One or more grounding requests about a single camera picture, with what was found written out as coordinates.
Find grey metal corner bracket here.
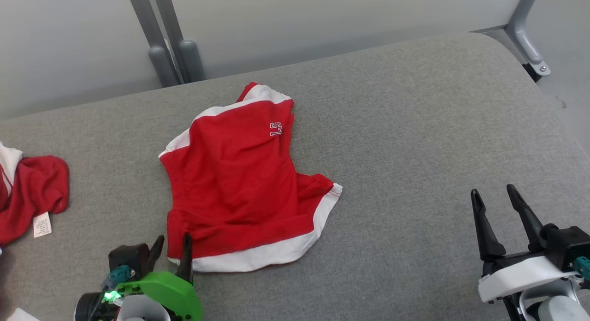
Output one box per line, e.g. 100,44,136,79
505,0,551,78

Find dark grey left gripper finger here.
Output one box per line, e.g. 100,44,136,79
177,233,194,285
147,235,165,275

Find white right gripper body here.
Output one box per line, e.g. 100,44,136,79
478,251,578,304

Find red shorts with white trim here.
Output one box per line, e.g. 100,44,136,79
158,82,343,273

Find teal cable connector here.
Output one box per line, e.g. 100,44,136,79
109,265,133,285
573,256,590,281

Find teal left cable connector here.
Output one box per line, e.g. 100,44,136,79
109,265,133,285

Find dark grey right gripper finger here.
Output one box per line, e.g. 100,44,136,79
470,189,507,262
506,184,547,252

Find red and white basketball jersey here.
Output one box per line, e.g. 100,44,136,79
0,142,70,246

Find teal right cable connector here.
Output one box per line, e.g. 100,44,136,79
573,256,590,281

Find grey metal partition post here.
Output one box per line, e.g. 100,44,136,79
152,0,206,83
125,0,181,88

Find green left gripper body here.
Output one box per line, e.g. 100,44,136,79
117,271,204,321

